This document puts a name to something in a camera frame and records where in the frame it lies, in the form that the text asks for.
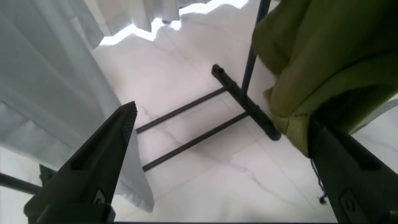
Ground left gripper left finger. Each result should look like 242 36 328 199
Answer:
24 101 138 223

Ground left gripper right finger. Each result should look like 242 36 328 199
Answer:
307 116 398 223

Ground pale grey shorts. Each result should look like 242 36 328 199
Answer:
0 0 155 213

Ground green garment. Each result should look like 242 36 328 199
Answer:
251 0 398 205

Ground black clothes rack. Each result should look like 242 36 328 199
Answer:
0 0 282 195

